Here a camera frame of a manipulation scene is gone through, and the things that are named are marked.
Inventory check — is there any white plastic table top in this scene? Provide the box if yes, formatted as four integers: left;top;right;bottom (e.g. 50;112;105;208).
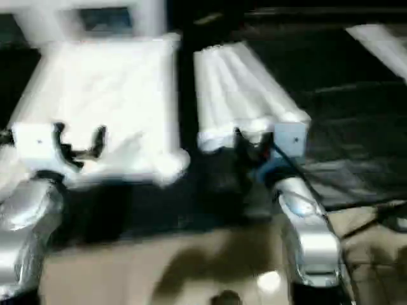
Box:
9;31;191;188

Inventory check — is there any white plastic table leg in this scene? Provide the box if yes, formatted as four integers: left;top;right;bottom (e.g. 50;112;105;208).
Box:
193;49;223;153
203;47;245;140
216;46;277;134
228;43;312;128

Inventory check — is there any black work mat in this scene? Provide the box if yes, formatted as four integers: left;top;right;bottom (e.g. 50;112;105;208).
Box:
0;12;407;229

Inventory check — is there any white glass-door cabinet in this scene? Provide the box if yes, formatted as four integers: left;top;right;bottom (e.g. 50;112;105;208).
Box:
12;0;169;42

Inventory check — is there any dark blue black cabinet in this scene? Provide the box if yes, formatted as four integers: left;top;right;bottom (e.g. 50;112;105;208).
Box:
168;0;249;42

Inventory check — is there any white board strip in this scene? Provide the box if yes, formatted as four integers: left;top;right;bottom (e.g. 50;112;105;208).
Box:
345;24;407;80

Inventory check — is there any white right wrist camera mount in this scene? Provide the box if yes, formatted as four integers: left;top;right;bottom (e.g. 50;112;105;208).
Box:
273;120;312;158

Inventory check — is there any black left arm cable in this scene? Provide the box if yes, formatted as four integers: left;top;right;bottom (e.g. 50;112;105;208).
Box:
0;126;15;146

